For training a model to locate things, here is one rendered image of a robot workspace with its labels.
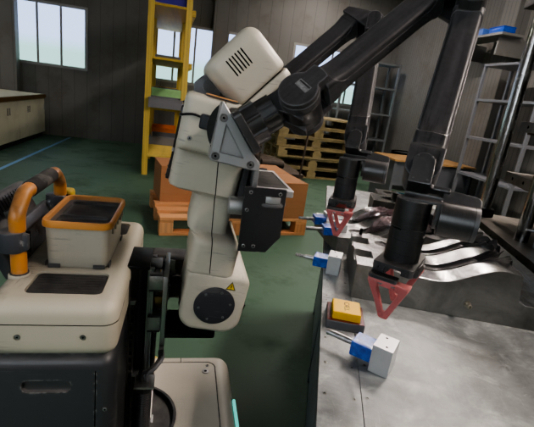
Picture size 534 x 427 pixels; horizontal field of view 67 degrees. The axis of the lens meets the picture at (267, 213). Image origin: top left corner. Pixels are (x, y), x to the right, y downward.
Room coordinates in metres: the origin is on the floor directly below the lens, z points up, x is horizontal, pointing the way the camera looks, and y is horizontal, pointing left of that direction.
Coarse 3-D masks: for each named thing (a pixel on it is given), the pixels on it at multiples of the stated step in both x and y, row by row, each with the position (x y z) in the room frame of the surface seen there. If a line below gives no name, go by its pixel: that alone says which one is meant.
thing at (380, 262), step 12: (396, 228) 0.63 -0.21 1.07; (396, 240) 0.63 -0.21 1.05; (408, 240) 0.62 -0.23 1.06; (420, 240) 0.62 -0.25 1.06; (384, 252) 0.65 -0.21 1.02; (396, 252) 0.62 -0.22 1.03; (408, 252) 0.62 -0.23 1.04; (384, 264) 0.61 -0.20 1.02; (396, 264) 0.61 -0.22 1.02; (408, 264) 0.62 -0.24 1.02; (420, 264) 0.64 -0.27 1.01; (408, 276) 0.59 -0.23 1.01
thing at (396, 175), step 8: (376, 152) 5.92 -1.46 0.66; (384, 152) 6.03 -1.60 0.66; (392, 160) 5.46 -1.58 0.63; (400, 160) 5.39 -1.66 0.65; (448, 160) 6.20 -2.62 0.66; (392, 168) 5.42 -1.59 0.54; (400, 168) 5.46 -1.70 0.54; (448, 168) 5.62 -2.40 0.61; (456, 168) 5.96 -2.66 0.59; (464, 168) 5.60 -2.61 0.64; (472, 168) 5.63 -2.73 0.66; (392, 176) 5.40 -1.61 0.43; (400, 176) 5.47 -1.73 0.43; (440, 176) 5.60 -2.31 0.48; (448, 176) 5.63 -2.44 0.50; (464, 176) 5.68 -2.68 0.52; (376, 184) 5.76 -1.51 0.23; (392, 184) 5.45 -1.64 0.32; (400, 184) 5.47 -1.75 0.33; (440, 184) 5.61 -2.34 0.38; (448, 184) 5.64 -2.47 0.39; (464, 184) 5.69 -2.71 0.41; (464, 192) 5.66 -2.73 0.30
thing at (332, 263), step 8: (304, 256) 1.07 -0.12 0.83; (312, 256) 1.07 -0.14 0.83; (320, 256) 1.06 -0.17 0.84; (328, 256) 1.04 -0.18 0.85; (336, 256) 1.04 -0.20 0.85; (312, 264) 1.05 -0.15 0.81; (320, 264) 1.04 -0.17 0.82; (328, 264) 1.03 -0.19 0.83; (336, 264) 1.03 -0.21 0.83; (328, 272) 1.03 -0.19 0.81; (336, 272) 1.03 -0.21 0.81
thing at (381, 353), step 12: (336, 336) 0.68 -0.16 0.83; (360, 336) 0.67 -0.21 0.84; (384, 336) 0.66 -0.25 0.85; (360, 348) 0.64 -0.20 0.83; (372, 348) 0.63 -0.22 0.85; (384, 348) 0.62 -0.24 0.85; (396, 348) 0.63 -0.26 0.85; (372, 360) 0.63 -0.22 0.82; (384, 360) 0.62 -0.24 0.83; (372, 372) 0.62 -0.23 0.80; (384, 372) 0.61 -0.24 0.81
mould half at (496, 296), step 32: (352, 256) 1.04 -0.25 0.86; (448, 256) 1.02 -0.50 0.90; (352, 288) 0.91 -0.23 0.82; (384, 288) 0.90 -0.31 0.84; (416, 288) 0.90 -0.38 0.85; (448, 288) 0.89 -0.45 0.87; (480, 288) 0.88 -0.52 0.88; (512, 288) 0.87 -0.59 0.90; (480, 320) 0.88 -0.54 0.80; (512, 320) 0.87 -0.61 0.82
